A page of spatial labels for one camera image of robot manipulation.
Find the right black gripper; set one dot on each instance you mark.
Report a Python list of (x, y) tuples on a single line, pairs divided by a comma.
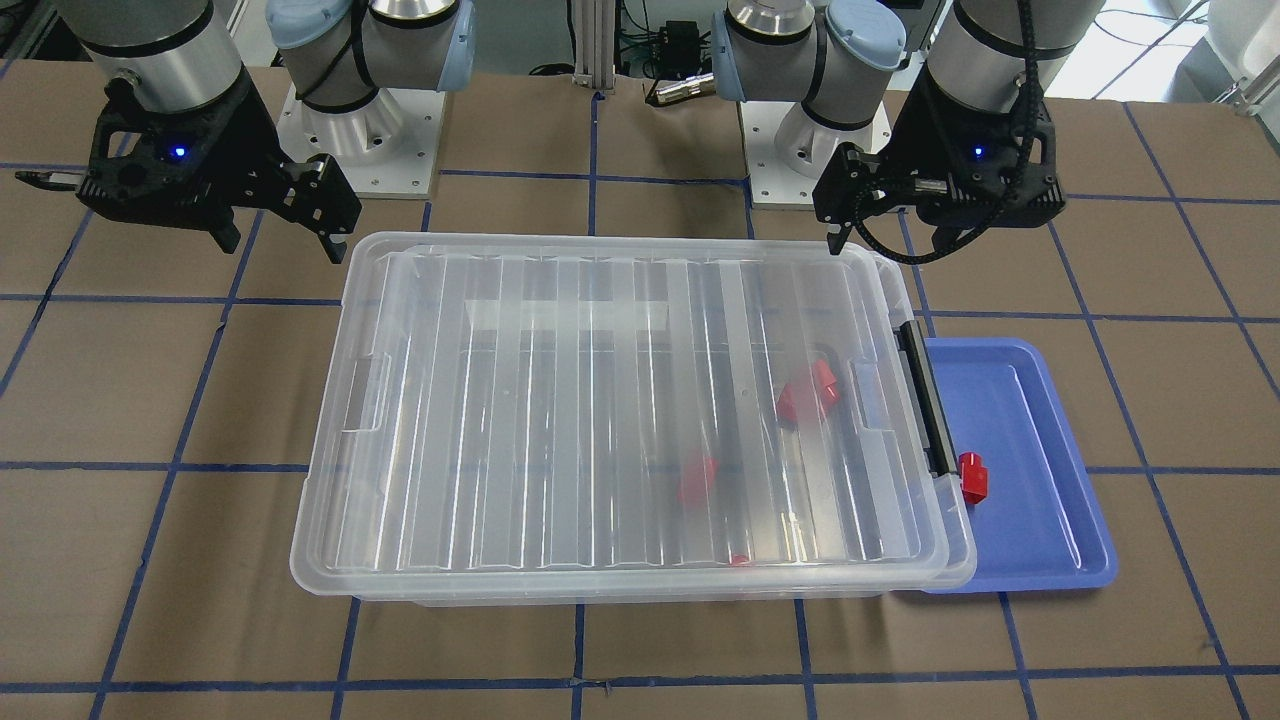
[(247, 128)]

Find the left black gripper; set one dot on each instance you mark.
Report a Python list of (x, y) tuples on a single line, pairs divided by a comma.
[(928, 125)]

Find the clear plastic box lid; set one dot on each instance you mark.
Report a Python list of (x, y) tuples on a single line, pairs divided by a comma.
[(620, 410)]

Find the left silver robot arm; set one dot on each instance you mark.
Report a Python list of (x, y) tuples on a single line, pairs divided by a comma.
[(837, 61)]

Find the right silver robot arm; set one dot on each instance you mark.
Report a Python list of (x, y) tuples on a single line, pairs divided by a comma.
[(339, 53)]

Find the red block pair in box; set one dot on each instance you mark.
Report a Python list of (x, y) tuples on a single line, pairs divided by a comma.
[(809, 396)]

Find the clear plastic storage box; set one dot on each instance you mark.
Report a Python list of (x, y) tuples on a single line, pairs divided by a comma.
[(650, 420)]

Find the red block under lid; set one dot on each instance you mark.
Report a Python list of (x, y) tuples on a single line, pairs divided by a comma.
[(698, 480)]

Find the blue plastic tray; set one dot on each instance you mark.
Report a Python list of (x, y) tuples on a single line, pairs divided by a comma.
[(1041, 527)]

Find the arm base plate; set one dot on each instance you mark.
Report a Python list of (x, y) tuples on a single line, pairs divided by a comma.
[(787, 151), (387, 149)]

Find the black box latch handle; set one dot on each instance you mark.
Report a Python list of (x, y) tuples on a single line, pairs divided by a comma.
[(937, 442)]

